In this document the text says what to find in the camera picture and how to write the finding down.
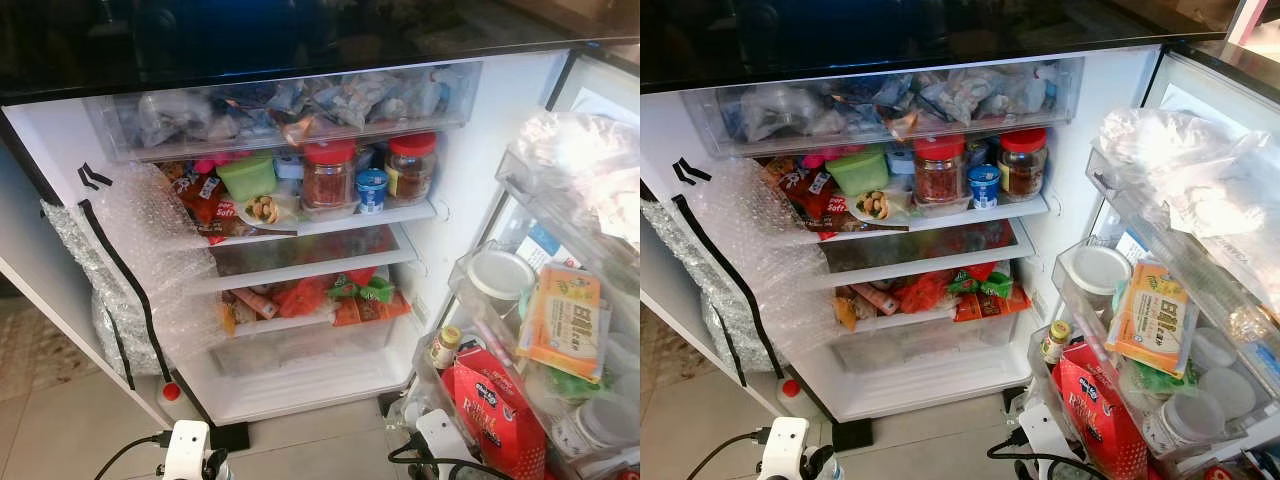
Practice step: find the glass fridge shelf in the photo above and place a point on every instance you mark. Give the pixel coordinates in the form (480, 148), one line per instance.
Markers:
(310, 255)
(925, 250)

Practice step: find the clear fridge drawer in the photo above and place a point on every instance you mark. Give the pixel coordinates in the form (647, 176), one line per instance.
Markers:
(280, 110)
(880, 105)

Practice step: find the white fridge door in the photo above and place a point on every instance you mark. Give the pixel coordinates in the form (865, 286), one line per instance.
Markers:
(600, 95)
(1190, 90)

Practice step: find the red cap white bottle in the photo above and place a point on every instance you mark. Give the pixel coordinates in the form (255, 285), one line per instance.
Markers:
(171, 392)
(792, 390)

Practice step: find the clear crisper drawer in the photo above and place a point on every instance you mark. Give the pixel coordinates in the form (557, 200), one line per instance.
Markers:
(300, 348)
(920, 343)

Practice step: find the pink wrapped packet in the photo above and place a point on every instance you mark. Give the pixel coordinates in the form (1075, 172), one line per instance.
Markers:
(256, 303)
(875, 298)

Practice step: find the red mesh bag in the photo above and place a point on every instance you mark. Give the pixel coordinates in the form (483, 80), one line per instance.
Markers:
(302, 298)
(920, 293)

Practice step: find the patterned floor rug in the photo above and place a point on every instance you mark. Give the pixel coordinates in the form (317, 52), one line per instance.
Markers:
(40, 350)
(665, 355)

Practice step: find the orange snack packet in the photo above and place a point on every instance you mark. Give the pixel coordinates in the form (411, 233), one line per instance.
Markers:
(995, 305)
(375, 310)

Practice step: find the white lid plastic jar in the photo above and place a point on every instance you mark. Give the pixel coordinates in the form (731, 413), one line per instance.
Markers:
(600, 425)
(1185, 422)

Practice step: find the bubble wrap sheet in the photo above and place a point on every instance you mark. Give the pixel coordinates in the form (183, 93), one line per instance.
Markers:
(750, 240)
(150, 250)

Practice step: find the green snack packet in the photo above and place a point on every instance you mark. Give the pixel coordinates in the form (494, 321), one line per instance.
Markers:
(365, 290)
(980, 284)

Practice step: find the small yellow cap bottle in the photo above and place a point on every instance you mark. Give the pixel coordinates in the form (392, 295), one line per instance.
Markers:
(1055, 345)
(446, 350)

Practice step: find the food pack with rolls picture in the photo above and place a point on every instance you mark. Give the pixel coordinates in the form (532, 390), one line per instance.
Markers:
(265, 210)
(878, 206)

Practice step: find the red snack packet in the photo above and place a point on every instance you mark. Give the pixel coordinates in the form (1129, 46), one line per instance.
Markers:
(203, 200)
(810, 198)

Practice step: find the red printed carton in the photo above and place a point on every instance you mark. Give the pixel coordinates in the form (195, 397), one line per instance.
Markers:
(1100, 420)
(495, 420)

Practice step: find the green plastic container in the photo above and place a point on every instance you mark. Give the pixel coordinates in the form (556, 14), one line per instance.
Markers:
(858, 173)
(247, 177)

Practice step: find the orange yellow carton box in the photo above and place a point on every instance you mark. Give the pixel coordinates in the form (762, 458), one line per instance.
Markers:
(562, 320)
(1150, 318)

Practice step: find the blue white yogurt cup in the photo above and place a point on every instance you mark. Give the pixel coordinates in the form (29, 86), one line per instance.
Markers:
(372, 192)
(983, 188)

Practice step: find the white lid round container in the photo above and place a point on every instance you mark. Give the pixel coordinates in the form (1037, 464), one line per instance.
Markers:
(502, 273)
(1097, 270)

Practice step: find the red lid jar brown contents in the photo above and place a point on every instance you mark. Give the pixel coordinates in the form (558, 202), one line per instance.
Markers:
(1022, 168)
(412, 172)

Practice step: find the crumpled clear plastic bag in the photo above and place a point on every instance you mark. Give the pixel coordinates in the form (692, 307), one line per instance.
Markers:
(580, 170)
(1180, 165)

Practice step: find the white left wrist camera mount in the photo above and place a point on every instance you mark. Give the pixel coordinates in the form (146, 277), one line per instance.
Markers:
(187, 450)
(783, 448)

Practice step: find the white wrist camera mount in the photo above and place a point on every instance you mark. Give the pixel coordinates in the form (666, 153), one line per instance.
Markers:
(442, 440)
(783, 448)
(1045, 435)
(187, 450)

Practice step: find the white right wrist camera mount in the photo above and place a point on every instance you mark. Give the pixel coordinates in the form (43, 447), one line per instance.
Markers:
(442, 440)
(1045, 435)

